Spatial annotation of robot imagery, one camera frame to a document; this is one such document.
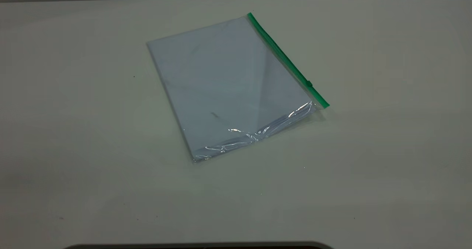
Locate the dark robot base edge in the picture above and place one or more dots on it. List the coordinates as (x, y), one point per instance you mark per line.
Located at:
(184, 246)

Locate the clear zip bag green zipper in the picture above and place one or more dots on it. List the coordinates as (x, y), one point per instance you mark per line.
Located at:
(228, 79)

